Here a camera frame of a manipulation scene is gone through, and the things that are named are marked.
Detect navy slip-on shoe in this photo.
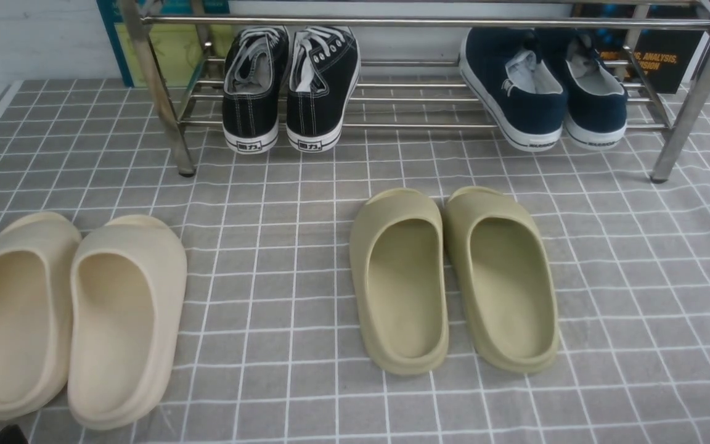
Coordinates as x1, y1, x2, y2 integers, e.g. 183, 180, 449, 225
536, 28, 628, 151
459, 27, 568, 152

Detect steel shoe rack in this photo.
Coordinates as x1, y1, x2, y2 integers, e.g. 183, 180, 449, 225
118, 1, 710, 184

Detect left olive foam slipper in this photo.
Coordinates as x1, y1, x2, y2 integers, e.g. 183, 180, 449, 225
349, 188, 450, 376

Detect olive foam slipper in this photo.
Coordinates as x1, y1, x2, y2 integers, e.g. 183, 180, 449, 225
443, 186, 560, 373
349, 188, 450, 376

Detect right olive foam slipper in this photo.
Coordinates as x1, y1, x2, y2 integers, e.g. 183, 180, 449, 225
443, 186, 560, 373

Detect right black canvas sneaker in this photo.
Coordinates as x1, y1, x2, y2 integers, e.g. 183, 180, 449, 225
285, 26, 361, 154

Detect black canvas sneaker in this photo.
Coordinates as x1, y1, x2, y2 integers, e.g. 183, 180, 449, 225
285, 26, 361, 154
222, 26, 290, 155

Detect left black canvas sneaker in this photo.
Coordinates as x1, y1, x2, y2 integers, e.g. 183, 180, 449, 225
222, 26, 290, 155

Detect right cream foam slipper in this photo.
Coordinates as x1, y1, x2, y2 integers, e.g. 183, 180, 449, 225
67, 215, 188, 430

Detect cream foam slipper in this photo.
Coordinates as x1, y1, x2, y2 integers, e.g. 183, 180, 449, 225
67, 215, 188, 430
0, 212, 82, 421

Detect grey checkered cloth mat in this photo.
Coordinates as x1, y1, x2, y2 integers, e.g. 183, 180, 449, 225
0, 79, 710, 443

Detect left cream foam slipper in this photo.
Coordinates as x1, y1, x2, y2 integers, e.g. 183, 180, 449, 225
0, 212, 82, 421

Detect black image processing book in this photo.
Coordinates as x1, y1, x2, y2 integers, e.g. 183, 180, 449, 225
573, 4, 703, 94

